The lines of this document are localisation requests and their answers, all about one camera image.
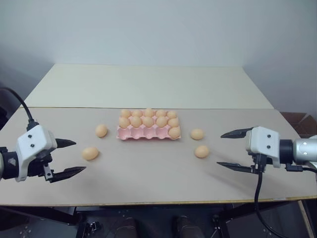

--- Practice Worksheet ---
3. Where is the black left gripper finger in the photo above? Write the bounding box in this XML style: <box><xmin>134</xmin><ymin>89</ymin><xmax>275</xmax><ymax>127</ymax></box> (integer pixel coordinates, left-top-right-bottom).
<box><xmin>55</xmin><ymin>138</ymin><xmax>77</xmax><ymax>150</ymax></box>
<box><xmin>49</xmin><ymin>166</ymin><xmax>87</xmax><ymax>184</ymax></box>

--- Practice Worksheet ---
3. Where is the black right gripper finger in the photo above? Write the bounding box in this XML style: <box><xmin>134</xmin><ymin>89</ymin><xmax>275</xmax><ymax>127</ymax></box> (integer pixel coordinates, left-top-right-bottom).
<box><xmin>220</xmin><ymin>127</ymin><xmax>255</xmax><ymax>139</ymax></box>
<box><xmin>216</xmin><ymin>161</ymin><xmax>256</xmax><ymax>174</ymax></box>

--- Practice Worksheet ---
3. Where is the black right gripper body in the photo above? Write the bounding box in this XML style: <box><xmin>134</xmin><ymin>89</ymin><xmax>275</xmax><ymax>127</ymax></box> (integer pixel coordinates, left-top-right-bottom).
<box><xmin>247</xmin><ymin>150</ymin><xmax>267</xmax><ymax>174</ymax></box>

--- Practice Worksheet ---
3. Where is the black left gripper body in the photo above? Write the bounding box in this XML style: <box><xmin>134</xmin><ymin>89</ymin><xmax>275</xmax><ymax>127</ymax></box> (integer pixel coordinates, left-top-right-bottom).
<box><xmin>26</xmin><ymin>148</ymin><xmax>54</xmax><ymax>180</ymax></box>

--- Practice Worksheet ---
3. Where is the pink egg tray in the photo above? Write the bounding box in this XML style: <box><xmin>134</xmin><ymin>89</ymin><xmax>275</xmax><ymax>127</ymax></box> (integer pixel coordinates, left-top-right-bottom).
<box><xmin>116</xmin><ymin>110</ymin><xmax>183</xmax><ymax>142</ymax></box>

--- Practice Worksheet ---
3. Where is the brown cardboard box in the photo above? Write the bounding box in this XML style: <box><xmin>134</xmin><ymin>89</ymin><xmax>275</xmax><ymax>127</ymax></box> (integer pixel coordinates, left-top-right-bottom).
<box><xmin>279</xmin><ymin>112</ymin><xmax>317</xmax><ymax>137</ymax></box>

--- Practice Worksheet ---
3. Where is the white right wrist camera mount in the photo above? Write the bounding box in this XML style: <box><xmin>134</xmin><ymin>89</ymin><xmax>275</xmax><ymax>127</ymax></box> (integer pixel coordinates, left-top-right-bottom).
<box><xmin>245</xmin><ymin>126</ymin><xmax>281</xmax><ymax>168</ymax></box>

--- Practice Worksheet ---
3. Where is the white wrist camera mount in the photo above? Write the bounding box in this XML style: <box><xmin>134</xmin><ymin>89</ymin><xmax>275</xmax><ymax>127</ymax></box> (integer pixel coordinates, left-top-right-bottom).
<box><xmin>15</xmin><ymin>124</ymin><xmax>58</xmax><ymax>183</ymax></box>
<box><xmin>245</xmin><ymin>126</ymin><xmax>281</xmax><ymax>168</ymax></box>

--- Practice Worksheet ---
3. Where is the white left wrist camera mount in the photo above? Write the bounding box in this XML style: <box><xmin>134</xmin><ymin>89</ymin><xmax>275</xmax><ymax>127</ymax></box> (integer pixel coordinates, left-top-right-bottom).
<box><xmin>15</xmin><ymin>124</ymin><xmax>58</xmax><ymax>183</ymax></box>

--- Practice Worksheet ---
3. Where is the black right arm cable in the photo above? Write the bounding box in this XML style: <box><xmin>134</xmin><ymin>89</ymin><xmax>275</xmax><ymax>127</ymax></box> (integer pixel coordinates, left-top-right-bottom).
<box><xmin>254</xmin><ymin>170</ymin><xmax>282</xmax><ymax>238</ymax></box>

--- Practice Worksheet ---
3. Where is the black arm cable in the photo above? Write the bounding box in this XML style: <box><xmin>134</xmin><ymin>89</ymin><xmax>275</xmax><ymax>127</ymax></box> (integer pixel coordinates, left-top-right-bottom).
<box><xmin>254</xmin><ymin>170</ymin><xmax>282</xmax><ymax>238</ymax></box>
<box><xmin>0</xmin><ymin>87</ymin><xmax>39</xmax><ymax>130</ymax></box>

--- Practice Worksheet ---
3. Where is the black right wrist plug cable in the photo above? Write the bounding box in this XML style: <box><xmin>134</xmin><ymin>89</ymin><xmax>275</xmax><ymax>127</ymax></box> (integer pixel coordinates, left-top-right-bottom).
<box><xmin>284</xmin><ymin>163</ymin><xmax>317</xmax><ymax>172</ymax></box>

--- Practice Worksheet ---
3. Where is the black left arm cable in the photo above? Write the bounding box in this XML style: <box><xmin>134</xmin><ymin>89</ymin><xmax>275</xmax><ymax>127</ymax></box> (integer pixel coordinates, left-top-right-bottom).
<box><xmin>0</xmin><ymin>87</ymin><xmax>39</xmax><ymax>130</ymax></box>

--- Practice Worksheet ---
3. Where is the black table frame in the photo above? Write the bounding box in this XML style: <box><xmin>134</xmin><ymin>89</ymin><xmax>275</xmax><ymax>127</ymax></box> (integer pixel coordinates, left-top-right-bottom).
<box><xmin>0</xmin><ymin>198</ymin><xmax>317</xmax><ymax>238</ymax></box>

